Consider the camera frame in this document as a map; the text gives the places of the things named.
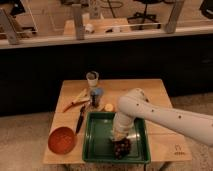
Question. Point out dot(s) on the dark purple grape bunch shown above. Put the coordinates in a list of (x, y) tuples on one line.
[(122, 148)]

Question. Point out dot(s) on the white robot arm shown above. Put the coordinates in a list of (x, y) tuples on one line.
[(134, 105)]

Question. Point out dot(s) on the red bowl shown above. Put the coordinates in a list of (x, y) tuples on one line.
[(62, 140)]

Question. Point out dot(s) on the blue capped dark bottle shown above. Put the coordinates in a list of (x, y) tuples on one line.
[(96, 95)]

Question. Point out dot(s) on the yellow lemon half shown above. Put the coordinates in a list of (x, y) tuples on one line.
[(109, 107)]

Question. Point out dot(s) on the green plastic tray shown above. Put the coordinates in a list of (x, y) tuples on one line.
[(98, 146)]

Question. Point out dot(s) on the wooden side table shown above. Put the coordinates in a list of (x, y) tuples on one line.
[(98, 26)]

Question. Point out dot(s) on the black office chair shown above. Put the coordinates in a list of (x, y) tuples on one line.
[(145, 15)]

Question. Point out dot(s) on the black handled knife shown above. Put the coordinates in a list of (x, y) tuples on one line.
[(80, 119)]

